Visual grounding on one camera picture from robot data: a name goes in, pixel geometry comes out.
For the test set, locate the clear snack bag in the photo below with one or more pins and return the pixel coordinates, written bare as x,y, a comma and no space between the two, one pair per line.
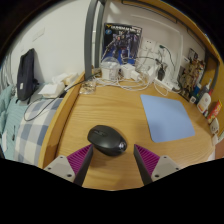
88,87

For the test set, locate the white mug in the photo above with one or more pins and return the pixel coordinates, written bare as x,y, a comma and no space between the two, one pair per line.
214,126

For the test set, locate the black hanging bag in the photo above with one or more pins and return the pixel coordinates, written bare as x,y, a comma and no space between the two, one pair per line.
26,75

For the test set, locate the blue bottle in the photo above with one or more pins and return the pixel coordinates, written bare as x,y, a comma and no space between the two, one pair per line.
197,90

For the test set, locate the checkered blue bed blanket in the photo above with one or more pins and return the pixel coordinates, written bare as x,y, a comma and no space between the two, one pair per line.
30,130

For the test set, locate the white lotion pump bottle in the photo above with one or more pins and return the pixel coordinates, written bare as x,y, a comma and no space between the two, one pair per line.
204,103

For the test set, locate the black computer mouse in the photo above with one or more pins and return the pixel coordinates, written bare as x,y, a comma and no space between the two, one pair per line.
106,139

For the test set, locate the white power strip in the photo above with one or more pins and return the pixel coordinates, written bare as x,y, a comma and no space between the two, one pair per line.
163,84

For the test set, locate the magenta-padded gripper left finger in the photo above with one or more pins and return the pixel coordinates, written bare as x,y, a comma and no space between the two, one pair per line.
60,166

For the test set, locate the grey metal frame post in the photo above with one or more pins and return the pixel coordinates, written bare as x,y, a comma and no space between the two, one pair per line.
90,40

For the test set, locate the white charger block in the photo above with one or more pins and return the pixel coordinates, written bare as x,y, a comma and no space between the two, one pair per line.
127,71

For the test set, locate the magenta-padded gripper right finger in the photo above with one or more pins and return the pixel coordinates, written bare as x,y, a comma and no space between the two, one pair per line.
165,166

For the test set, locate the black plug adapter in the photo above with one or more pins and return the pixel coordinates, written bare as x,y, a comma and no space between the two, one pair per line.
161,73

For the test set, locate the golden robot model figure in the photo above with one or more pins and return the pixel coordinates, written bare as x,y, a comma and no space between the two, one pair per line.
190,78

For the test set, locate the clear dome-lid cup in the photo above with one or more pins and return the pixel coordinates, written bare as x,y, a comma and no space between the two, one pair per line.
110,69

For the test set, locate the white tissue pack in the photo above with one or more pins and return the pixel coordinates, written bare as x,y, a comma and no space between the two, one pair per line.
51,90

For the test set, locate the white wall socket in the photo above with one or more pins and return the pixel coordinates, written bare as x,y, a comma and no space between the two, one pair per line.
149,46

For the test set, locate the robot model kit box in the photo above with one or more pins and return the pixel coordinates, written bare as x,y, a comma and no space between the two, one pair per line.
121,41

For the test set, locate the blue mouse pad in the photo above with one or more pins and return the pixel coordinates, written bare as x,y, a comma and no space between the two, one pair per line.
166,116

